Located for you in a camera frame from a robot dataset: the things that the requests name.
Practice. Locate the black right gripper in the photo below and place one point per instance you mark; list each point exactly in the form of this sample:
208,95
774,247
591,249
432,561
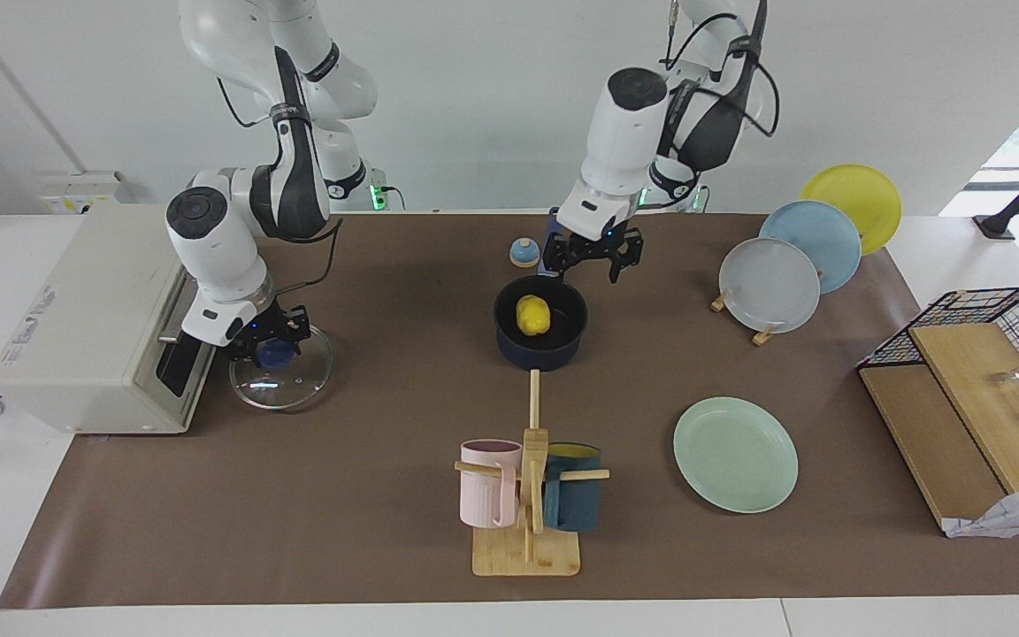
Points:
269,327

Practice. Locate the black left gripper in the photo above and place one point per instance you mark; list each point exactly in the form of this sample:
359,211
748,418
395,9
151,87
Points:
596,245

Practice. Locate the glass lid purple knob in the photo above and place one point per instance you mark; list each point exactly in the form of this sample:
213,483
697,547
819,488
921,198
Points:
284,389

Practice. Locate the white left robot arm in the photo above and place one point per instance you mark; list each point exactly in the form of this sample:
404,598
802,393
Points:
624,141

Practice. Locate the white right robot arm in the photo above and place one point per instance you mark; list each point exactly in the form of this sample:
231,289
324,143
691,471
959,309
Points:
218,248

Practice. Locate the grey plate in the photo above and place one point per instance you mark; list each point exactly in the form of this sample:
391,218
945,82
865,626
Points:
769,287

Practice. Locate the wooden plate rack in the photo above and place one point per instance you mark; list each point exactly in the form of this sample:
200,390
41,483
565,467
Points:
764,335

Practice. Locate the light blue plate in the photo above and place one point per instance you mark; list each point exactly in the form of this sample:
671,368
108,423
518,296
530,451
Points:
823,234

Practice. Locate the pale green plate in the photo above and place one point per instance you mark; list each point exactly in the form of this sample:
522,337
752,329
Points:
735,456

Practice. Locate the yellow plate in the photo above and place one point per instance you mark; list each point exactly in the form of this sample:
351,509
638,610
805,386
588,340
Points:
863,190

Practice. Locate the brown table mat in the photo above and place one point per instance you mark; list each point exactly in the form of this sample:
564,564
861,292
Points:
368,495

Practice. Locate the white toaster oven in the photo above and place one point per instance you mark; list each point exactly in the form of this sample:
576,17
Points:
85,327

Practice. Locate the dark teal mug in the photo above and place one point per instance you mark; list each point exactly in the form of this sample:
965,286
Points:
573,500

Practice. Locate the pink mug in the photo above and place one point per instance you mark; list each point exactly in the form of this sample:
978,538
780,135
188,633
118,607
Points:
487,491

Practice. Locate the wooden mug tree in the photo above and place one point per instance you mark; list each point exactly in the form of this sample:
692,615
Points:
527,553

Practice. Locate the wooden shelf boards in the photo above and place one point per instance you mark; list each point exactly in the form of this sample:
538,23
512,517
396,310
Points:
934,425

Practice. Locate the white patterned cloth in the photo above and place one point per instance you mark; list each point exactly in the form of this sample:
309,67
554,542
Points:
1018,518

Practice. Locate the white wall socket box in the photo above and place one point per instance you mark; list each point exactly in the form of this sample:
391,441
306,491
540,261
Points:
80,193

